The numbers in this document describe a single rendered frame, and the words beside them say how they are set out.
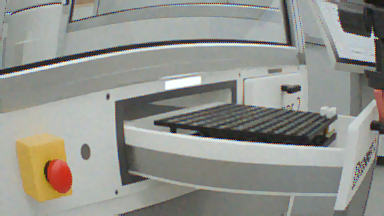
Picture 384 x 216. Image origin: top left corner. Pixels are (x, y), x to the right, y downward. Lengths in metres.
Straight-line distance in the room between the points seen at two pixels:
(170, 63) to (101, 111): 0.16
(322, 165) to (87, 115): 0.29
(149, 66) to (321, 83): 1.75
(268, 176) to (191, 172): 0.10
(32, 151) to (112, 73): 0.22
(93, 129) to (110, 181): 0.08
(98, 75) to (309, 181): 0.29
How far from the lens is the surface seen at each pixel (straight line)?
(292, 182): 0.56
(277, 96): 1.01
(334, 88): 2.37
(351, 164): 0.51
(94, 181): 0.63
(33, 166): 0.49
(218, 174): 0.60
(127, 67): 0.67
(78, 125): 0.60
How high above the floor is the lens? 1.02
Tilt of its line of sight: 9 degrees down
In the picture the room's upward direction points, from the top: straight up
